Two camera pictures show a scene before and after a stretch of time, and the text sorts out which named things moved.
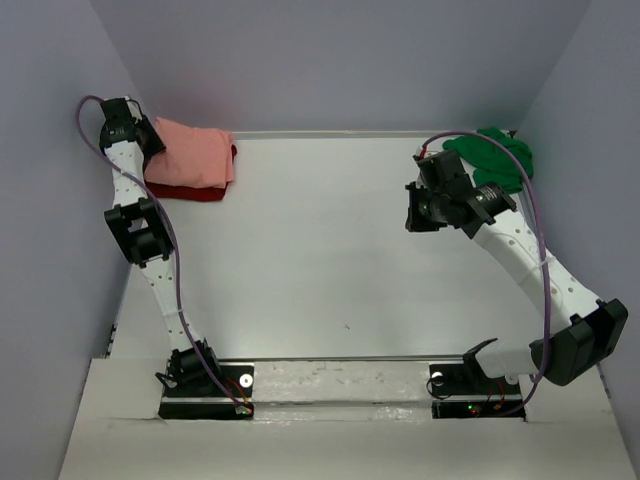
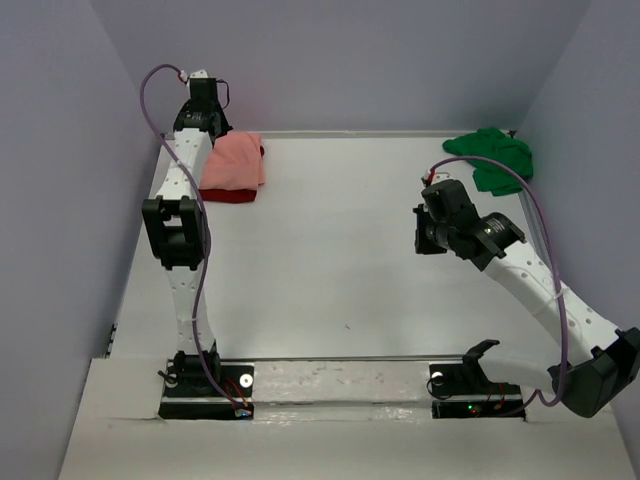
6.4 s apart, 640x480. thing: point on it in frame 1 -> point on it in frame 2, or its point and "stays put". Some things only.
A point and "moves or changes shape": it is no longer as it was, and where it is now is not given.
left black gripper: [154, 143] -> [223, 126]
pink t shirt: [193, 157] moves or changes shape
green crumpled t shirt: [492, 162] stays put
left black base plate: [239, 376] stays put
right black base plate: [463, 391] stays put
